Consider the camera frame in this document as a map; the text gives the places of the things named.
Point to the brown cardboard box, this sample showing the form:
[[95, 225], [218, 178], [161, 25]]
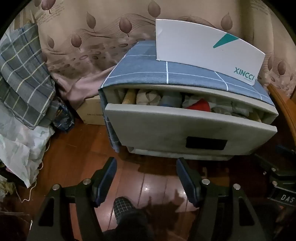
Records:
[[90, 111]]

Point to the white printed cloth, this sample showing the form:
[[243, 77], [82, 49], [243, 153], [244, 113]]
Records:
[[18, 143]]

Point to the red underwear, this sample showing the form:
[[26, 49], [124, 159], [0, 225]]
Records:
[[198, 104]]

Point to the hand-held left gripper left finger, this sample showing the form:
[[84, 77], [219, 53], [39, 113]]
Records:
[[107, 178]]

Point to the beige underwear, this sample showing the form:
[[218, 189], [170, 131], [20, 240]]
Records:
[[148, 97]]

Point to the person's dark trouser leg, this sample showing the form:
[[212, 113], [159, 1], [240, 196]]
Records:
[[131, 224]]

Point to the white cardboard box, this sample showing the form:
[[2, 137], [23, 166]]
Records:
[[196, 46]]

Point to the plaid slipper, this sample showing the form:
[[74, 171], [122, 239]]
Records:
[[122, 207]]

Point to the grey plaid blanket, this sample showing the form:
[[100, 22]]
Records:
[[23, 76]]

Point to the dark blue packet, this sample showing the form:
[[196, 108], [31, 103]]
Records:
[[62, 118]]

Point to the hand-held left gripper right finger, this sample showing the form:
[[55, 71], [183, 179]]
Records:
[[186, 180]]

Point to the pale grey underwear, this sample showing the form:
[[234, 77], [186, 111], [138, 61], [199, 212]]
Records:
[[222, 110]]

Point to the leaf print curtain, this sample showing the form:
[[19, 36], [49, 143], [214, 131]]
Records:
[[92, 46]]

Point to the blue checked cloth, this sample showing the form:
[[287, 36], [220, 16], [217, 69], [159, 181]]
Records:
[[148, 67]]

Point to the grey nightstand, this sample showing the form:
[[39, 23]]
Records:
[[180, 155]]

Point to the grey wooden drawer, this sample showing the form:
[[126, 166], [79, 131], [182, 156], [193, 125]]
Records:
[[148, 125]]

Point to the light blue underwear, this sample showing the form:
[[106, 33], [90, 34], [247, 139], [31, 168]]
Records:
[[171, 99]]

